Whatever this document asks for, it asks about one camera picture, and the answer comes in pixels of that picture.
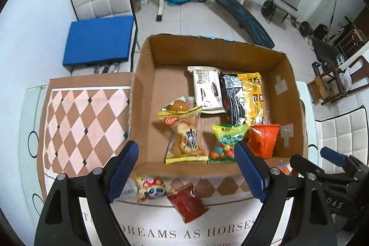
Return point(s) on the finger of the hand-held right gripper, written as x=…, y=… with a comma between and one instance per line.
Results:
x=331, y=155
x=299, y=162

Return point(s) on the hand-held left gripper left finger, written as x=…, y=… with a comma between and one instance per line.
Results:
x=124, y=171

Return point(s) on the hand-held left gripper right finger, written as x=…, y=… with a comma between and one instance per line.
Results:
x=249, y=171

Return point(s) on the orange snack packet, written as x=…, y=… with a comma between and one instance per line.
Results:
x=263, y=139
x=284, y=169

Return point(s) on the white grey snack packet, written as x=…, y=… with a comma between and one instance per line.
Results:
x=129, y=191

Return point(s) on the panda print snack packet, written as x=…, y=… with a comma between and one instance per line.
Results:
x=151, y=187

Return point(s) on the green candy packet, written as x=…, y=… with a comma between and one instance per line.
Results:
x=227, y=142

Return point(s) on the dark red snack packet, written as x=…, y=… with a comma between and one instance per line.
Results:
x=187, y=202

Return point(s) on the yellow biscuit packet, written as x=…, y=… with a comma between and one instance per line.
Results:
x=184, y=136

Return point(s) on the yellow black snack packet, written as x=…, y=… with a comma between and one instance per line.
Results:
x=245, y=96

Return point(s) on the round orange snack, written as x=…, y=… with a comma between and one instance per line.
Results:
x=179, y=105

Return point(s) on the white wafer packet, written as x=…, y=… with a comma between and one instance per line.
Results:
x=206, y=90

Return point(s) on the cardboard box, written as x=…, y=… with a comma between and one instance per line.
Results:
x=173, y=76

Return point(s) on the checked printed tablecloth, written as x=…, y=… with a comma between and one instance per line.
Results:
x=86, y=119

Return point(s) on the wooden stool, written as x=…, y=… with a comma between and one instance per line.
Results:
x=317, y=89

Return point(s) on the white plastic bag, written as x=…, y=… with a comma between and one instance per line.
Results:
x=346, y=78

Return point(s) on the wooden chair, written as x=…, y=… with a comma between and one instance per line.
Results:
x=357, y=73

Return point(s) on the white sneakers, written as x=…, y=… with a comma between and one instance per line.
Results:
x=310, y=41

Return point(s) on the black speaker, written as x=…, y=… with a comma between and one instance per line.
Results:
x=320, y=31

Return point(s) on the black plate dumbbell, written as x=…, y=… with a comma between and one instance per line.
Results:
x=305, y=28

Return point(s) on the black exercise stand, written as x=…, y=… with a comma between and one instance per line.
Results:
x=334, y=21

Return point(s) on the blue cushion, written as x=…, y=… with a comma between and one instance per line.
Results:
x=99, y=38

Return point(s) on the black sit-up bench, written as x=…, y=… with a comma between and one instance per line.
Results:
x=248, y=21

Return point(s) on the black weight plate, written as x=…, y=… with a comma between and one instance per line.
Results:
x=267, y=9

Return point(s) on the teal exercise disc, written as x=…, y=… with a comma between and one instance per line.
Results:
x=175, y=1

